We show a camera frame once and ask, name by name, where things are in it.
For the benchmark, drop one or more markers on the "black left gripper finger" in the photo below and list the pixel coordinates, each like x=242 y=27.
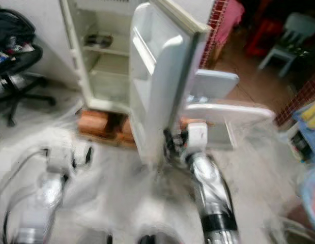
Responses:
x=90 y=155

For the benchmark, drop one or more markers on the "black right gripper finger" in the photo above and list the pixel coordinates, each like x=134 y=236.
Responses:
x=169 y=137

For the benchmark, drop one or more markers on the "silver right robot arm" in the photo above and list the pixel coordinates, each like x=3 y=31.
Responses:
x=210 y=188

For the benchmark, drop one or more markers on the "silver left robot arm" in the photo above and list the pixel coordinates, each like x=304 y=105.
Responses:
x=48 y=199

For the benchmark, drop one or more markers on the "white fridge door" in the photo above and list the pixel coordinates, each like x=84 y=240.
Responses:
x=165 y=91

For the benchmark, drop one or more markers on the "white open fridge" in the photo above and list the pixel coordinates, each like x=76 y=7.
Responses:
x=106 y=76

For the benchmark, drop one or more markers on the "grey right robot leg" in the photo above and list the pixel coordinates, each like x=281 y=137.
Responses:
x=152 y=240

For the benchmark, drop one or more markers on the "steel bowl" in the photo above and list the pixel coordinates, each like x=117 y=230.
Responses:
x=100 y=41

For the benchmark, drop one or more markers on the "black office chair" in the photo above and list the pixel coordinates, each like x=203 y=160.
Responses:
x=15 y=58

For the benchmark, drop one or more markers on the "black box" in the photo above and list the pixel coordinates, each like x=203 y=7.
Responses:
x=304 y=146

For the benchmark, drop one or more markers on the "red plastic stool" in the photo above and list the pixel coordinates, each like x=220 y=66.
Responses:
x=261 y=38

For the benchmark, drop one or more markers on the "yellow garment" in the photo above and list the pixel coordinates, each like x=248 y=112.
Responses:
x=312 y=114

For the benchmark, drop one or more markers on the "pink cloth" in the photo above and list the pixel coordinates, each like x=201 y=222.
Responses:
x=231 y=15

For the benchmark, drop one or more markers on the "grey plastic chair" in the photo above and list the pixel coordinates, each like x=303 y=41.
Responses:
x=302 y=28

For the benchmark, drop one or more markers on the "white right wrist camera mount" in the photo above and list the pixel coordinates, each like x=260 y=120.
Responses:
x=198 y=137

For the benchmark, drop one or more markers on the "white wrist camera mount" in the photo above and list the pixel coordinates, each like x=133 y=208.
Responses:
x=198 y=137
x=66 y=158

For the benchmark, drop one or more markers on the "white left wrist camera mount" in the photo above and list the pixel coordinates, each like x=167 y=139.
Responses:
x=66 y=158

